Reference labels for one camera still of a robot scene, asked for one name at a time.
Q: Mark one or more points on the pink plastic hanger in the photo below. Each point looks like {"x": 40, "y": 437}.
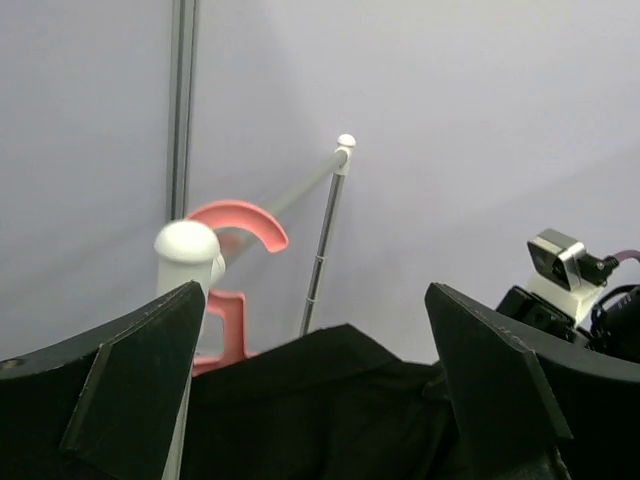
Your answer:
{"x": 235, "y": 280}

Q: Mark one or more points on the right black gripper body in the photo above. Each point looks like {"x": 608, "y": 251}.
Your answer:
{"x": 532, "y": 310}

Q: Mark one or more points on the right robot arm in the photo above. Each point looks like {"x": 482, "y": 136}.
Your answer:
{"x": 614, "y": 329}

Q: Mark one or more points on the aluminium frame post left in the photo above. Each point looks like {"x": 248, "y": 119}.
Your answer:
{"x": 183, "y": 52}

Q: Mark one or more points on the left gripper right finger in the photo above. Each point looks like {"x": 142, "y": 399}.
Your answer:
{"x": 529, "y": 405}

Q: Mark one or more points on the black shirt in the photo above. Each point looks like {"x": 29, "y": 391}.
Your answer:
{"x": 332, "y": 404}

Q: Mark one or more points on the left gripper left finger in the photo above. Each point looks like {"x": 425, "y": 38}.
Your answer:
{"x": 102, "y": 404}

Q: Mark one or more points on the silver white garment rack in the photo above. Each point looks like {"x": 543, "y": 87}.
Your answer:
{"x": 202, "y": 246}

